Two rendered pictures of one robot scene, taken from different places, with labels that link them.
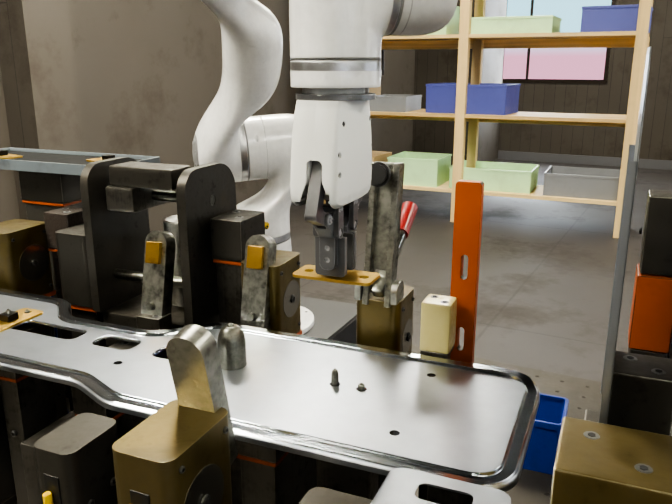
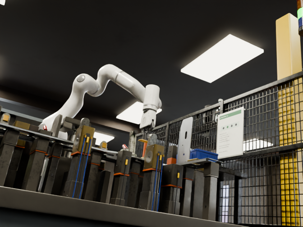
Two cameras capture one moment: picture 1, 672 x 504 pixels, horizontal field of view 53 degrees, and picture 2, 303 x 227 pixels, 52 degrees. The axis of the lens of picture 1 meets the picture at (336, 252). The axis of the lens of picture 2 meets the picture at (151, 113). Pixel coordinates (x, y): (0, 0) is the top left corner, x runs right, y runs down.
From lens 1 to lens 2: 1.54 m
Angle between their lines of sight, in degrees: 63
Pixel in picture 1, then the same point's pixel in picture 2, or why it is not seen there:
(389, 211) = (133, 140)
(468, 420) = not seen: hidden behind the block
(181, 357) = (153, 137)
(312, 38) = (153, 102)
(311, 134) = (153, 115)
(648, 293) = (173, 160)
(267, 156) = (61, 135)
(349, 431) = not seen: hidden behind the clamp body
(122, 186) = (68, 122)
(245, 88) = (71, 114)
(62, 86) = not seen: outside the picture
